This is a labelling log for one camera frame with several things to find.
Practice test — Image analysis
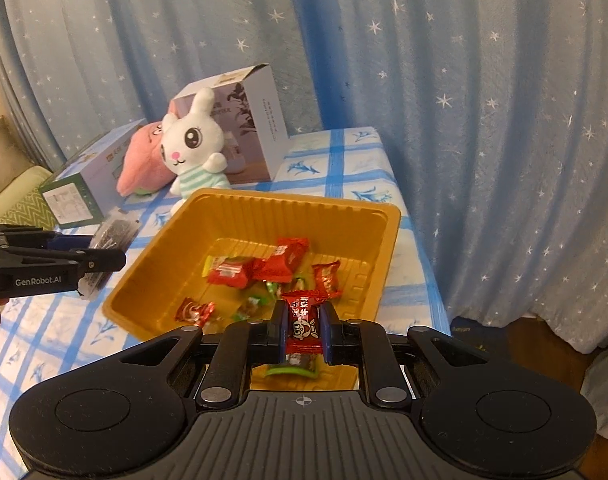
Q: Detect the green and white box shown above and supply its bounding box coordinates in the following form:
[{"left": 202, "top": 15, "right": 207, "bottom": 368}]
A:
[{"left": 39, "top": 119, "right": 150, "bottom": 226}]

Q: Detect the small green candy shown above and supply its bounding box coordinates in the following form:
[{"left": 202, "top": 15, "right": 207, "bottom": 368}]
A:
[{"left": 232, "top": 294, "right": 265, "bottom": 322}]

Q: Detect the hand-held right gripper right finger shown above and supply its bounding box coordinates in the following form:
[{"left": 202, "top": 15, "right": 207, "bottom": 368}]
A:
[{"left": 320, "top": 303, "right": 490, "bottom": 409}]

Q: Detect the grey cloth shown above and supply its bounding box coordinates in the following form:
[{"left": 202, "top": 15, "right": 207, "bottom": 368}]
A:
[{"left": 581, "top": 340, "right": 608, "bottom": 441}]

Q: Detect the long green snack packet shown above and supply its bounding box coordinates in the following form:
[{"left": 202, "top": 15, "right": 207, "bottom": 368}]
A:
[{"left": 263, "top": 276, "right": 319, "bottom": 379}]

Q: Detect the clear packet of dark seeds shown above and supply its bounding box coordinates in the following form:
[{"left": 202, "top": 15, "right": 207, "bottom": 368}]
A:
[{"left": 76, "top": 207, "right": 141, "bottom": 301}]

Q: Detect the white box with plant print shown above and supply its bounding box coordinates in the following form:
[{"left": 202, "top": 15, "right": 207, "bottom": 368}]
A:
[{"left": 169, "top": 64, "right": 290, "bottom": 183}]

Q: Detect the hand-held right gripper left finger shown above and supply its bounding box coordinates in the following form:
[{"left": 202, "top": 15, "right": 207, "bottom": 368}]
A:
[{"left": 118, "top": 303, "right": 287, "bottom": 409}]

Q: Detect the pink plush toy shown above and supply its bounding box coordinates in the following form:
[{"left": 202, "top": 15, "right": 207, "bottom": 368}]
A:
[{"left": 116, "top": 120, "right": 177, "bottom": 197}]

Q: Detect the beige pillow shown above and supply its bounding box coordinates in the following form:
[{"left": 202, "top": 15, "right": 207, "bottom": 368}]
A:
[{"left": 0, "top": 115, "right": 35, "bottom": 206}]

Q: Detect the white rabbit plush toy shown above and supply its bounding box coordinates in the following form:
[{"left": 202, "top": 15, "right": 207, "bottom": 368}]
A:
[{"left": 161, "top": 86, "right": 231, "bottom": 215}]

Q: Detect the green chevron cushion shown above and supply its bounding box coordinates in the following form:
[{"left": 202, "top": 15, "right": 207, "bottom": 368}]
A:
[{"left": 0, "top": 165, "right": 55, "bottom": 221}]

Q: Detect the golden plastic tray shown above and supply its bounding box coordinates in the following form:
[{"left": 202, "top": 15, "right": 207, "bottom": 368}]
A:
[{"left": 102, "top": 188, "right": 402, "bottom": 391}]

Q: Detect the blue checked tablecloth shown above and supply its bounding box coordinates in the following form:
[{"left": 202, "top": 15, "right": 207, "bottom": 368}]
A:
[{"left": 0, "top": 126, "right": 452, "bottom": 461}]

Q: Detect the red-brown twist candy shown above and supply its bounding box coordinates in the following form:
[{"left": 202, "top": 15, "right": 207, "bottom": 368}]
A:
[{"left": 175, "top": 297, "right": 217, "bottom": 328}]

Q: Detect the blue star curtain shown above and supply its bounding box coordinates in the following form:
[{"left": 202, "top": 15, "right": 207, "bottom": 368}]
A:
[{"left": 0, "top": 0, "right": 608, "bottom": 356}]

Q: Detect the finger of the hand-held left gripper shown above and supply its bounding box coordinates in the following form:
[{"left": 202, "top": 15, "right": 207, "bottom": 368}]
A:
[
  {"left": 0, "top": 224, "right": 105, "bottom": 252},
  {"left": 0, "top": 248, "right": 128, "bottom": 275}
]

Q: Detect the red and gold snack packet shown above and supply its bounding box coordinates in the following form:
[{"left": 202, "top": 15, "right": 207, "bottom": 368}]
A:
[{"left": 311, "top": 259, "right": 344, "bottom": 301}]

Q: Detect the red twist candy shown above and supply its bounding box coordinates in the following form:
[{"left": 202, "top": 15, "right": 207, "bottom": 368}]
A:
[{"left": 280, "top": 290, "right": 327, "bottom": 368}]

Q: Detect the red square snack packet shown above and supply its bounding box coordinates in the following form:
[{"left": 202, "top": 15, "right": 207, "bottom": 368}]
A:
[{"left": 254, "top": 236, "right": 310, "bottom": 283}]

